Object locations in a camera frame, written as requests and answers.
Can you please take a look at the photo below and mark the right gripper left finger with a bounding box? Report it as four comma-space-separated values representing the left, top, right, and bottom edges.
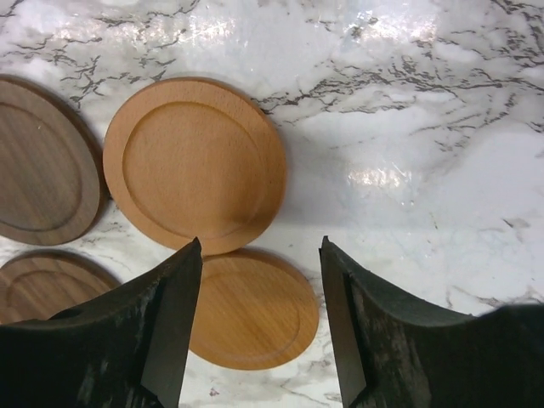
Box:
1, 240, 202, 407

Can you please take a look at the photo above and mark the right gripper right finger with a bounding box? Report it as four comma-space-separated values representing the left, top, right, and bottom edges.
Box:
320, 239, 543, 407

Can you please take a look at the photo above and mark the dark wood coaster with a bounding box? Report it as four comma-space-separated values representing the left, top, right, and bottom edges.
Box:
1, 250, 121, 325
1, 74, 107, 246

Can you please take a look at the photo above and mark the light wood coaster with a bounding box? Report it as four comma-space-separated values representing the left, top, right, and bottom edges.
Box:
103, 76, 287, 255
190, 249, 320, 371

